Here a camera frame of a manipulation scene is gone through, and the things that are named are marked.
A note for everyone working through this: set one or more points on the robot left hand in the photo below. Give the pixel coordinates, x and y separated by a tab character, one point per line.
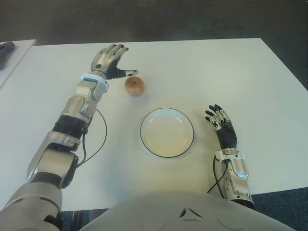
106	60

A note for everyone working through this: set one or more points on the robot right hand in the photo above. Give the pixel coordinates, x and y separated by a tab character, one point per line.
227	137

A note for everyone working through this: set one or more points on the red yellow apple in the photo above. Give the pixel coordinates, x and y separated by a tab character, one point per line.
134	86

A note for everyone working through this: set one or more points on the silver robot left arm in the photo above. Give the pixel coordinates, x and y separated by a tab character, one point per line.
55	158

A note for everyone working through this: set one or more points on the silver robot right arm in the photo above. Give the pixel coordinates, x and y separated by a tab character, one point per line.
239	170

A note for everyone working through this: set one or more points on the white plate with black rim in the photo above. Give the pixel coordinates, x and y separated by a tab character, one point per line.
167	137

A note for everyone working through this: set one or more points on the white side table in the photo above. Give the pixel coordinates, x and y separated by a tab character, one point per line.
20	53

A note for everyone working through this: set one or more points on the grey robot torso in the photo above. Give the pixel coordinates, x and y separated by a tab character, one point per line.
187	214

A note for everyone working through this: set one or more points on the dark object on side table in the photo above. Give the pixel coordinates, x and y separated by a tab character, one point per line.
5	51

